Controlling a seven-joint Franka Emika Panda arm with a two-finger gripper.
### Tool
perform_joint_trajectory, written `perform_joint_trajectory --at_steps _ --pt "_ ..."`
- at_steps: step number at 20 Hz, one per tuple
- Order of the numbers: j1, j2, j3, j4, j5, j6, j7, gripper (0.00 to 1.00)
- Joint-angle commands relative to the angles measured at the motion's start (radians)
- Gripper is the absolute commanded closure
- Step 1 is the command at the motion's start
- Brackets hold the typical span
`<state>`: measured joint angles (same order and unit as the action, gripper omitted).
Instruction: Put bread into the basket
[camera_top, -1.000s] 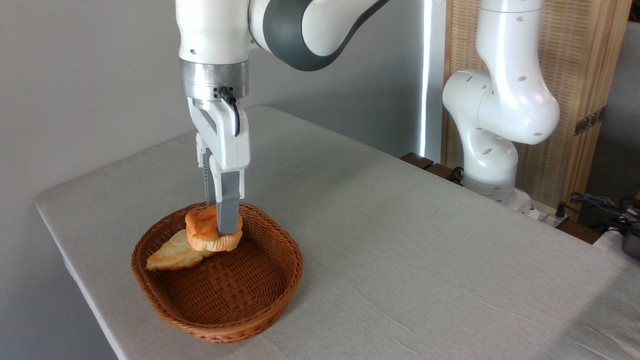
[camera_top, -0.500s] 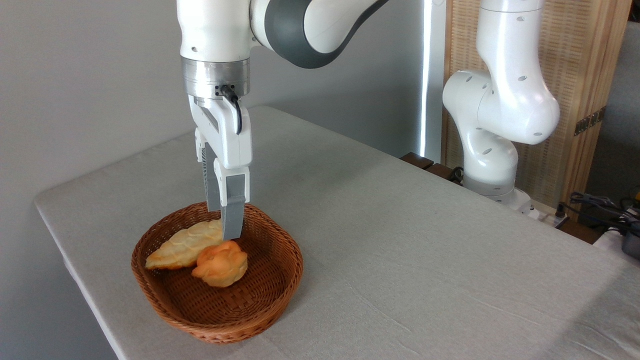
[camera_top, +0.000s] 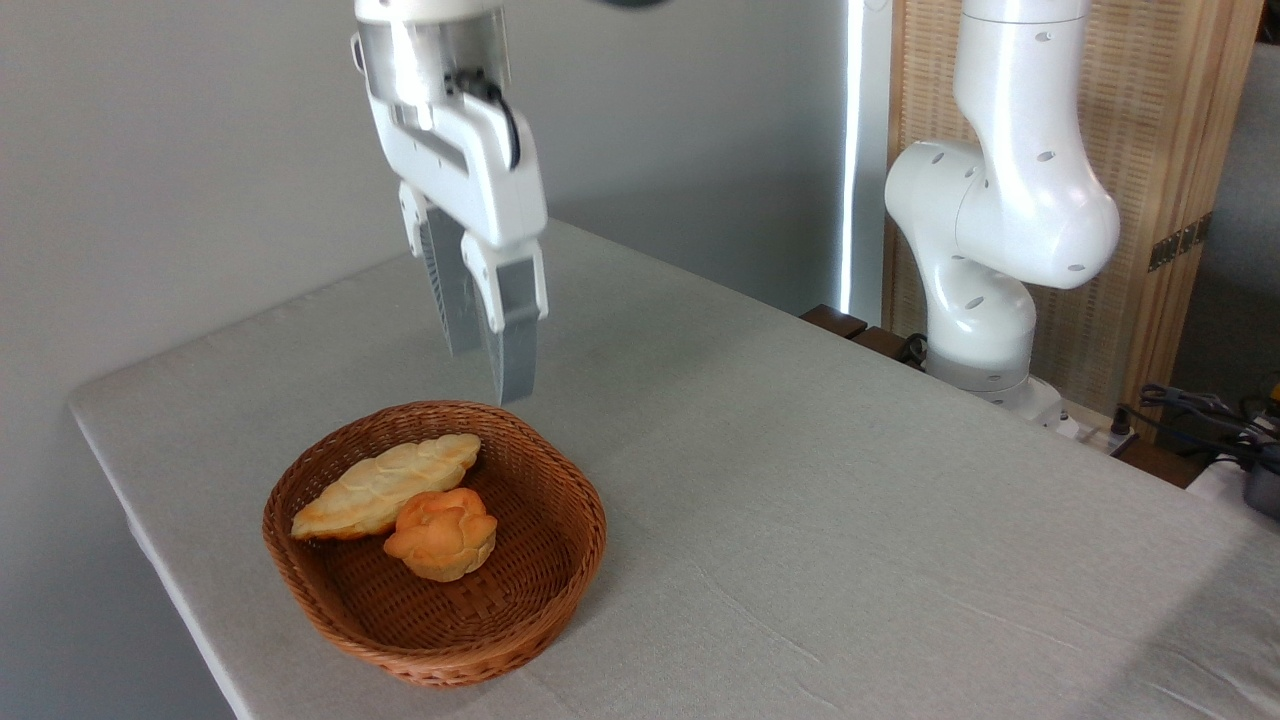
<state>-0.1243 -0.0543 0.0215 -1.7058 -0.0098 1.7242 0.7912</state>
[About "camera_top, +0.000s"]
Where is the white vertical post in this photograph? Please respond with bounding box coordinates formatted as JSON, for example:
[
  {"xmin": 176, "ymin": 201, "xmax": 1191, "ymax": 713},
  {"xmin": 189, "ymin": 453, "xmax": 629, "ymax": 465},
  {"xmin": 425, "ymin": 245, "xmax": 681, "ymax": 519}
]
[{"xmin": 838, "ymin": 0, "xmax": 894, "ymax": 327}]

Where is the brown wicker basket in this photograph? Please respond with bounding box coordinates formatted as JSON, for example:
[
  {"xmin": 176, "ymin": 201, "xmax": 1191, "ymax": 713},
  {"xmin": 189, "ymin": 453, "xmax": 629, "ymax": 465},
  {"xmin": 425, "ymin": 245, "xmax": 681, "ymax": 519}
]
[{"xmin": 262, "ymin": 400, "xmax": 608, "ymax": 688}]

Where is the round orange bread bun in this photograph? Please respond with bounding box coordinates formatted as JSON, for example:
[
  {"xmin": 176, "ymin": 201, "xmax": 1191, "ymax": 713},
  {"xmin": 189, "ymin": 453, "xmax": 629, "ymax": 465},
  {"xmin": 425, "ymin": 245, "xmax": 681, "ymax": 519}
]
[{"xmin": 383, "ymin": 487, "xmax": 499, "ymax": 583}]

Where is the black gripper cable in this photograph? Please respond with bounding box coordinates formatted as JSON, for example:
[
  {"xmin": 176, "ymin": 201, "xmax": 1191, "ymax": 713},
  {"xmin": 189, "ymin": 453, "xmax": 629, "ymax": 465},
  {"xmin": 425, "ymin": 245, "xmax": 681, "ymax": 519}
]
[{"xmin": 445, "ymin": 67, "xmax": 523, "ymax": 172}]

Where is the dark brown wooden block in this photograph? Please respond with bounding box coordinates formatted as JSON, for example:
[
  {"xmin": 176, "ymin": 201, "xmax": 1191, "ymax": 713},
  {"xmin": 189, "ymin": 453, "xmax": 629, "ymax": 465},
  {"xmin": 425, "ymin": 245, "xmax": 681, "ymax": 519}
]
[{"xmin": 800, "ymin": 304, "xmax": 916, "ymax": 363}]

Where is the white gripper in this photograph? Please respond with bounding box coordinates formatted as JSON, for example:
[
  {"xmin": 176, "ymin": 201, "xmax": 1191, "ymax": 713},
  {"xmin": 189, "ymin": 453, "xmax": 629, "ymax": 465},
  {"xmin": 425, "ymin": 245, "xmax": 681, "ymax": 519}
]
[{"xmin": 351, "ymin": 35, "xmax": 550, "ymax": 405}]

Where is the black cable bundle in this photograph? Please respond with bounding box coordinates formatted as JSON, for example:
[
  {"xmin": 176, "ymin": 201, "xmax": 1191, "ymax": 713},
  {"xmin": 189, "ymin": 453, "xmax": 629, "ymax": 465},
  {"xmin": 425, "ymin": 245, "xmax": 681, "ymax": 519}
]
[{"xmin": 1112, "ymin": 383, "xmax": 1280, "ymax": 471}]

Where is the metal screen hinge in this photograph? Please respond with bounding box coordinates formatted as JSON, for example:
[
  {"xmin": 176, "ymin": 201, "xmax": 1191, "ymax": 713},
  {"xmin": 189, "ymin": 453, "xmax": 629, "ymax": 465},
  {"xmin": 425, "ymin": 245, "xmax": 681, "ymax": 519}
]
[{"xmin": 1147, "ymin": 212, "xmax": 1213, "ymax": 273}]

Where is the white power strip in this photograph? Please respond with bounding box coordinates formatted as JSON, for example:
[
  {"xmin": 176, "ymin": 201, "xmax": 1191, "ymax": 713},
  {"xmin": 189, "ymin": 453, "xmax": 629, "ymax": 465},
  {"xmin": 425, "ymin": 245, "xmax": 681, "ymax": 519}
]
[{"xmin": 1050, "ymin": 405, "xmax": 1141, "ymax": 457}]

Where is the long braided bread loaf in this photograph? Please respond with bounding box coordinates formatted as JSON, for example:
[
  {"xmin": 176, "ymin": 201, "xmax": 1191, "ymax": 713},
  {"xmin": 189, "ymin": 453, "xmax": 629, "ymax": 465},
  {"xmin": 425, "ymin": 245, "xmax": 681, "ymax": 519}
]
[{"xmin": 291, "ymin": 433, "xmax": 482, "ymax": 542}]

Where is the grey tablecloth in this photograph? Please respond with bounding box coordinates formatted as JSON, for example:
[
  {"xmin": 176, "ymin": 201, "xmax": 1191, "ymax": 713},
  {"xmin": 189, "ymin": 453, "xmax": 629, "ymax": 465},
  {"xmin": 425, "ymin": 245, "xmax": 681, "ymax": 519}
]
[{"xmin": 68, "ymin": 218, "xmax": 1280, "ymax": 720}]

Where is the wooden rattan folding screen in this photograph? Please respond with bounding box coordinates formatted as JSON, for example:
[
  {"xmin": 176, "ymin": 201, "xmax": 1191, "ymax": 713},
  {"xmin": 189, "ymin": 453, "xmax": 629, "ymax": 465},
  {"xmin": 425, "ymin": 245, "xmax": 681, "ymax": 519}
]
[{"xmin": 885, "ymin": 0, "xmax": 1267, "ymax": 443}]

